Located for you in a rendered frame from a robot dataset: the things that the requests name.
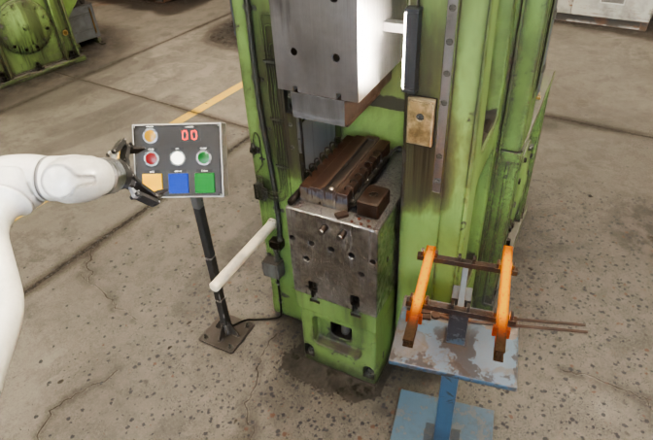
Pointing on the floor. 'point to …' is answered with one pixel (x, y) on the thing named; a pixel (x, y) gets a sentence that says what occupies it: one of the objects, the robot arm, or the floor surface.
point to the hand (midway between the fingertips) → (151, 171)
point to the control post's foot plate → (214, 336)
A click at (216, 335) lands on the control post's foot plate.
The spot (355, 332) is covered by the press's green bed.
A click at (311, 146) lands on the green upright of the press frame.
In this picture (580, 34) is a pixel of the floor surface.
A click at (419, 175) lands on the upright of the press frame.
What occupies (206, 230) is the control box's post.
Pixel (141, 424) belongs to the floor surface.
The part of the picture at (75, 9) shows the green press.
